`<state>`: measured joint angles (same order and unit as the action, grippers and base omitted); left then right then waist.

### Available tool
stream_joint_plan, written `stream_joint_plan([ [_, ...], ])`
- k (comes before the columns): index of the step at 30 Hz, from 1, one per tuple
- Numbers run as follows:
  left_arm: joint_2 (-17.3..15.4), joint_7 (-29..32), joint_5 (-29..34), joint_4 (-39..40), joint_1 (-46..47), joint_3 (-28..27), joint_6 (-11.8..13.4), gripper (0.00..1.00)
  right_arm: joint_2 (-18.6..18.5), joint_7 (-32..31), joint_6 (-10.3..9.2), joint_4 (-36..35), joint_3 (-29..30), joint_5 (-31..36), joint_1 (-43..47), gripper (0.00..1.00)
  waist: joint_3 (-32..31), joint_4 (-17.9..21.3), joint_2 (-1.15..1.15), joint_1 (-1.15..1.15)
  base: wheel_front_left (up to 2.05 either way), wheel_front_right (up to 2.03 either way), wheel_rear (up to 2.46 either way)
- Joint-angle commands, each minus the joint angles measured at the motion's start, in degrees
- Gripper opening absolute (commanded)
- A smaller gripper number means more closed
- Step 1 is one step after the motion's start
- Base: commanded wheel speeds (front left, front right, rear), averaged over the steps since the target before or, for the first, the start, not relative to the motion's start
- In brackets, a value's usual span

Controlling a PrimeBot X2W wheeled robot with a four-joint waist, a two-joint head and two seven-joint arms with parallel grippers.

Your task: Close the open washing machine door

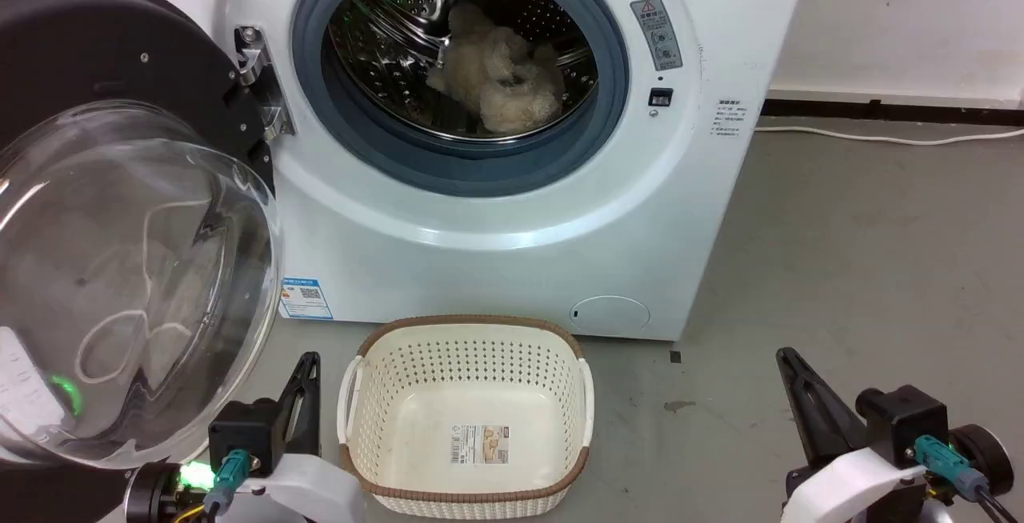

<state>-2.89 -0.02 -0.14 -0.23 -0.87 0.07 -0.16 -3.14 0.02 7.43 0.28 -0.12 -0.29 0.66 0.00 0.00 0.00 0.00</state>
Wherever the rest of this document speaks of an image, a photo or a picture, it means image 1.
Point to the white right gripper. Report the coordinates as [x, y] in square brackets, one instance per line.
[856, 487]

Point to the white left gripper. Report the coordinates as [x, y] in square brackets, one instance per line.
[312, 491]

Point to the black round glass washer door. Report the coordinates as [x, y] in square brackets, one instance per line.
[120, 267]

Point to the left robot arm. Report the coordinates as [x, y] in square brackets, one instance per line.
[152, 495]

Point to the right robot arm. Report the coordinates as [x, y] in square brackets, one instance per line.
[984, 459]

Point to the white front-load washing machine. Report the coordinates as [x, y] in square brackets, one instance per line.
[496, 251]

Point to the metal door hinge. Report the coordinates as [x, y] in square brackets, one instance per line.
[262, 79]

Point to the blue QR code sticker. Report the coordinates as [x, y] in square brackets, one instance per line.
[306, 298]

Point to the cream perforated laundry basket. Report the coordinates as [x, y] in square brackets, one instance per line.
[468, 419]

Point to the black baseboard strip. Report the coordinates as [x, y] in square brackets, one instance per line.
[888, 111]

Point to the beige fluffy plush toy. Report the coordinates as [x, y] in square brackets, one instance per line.
[500, 79]

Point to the grey warning sticker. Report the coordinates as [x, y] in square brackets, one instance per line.
[657, 33]

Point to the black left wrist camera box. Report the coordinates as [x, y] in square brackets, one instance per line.
[240, 435]

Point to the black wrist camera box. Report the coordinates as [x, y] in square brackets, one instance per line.
[904, 419]
[240, 435]

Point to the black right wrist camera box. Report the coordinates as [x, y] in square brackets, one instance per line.
[904, 419]

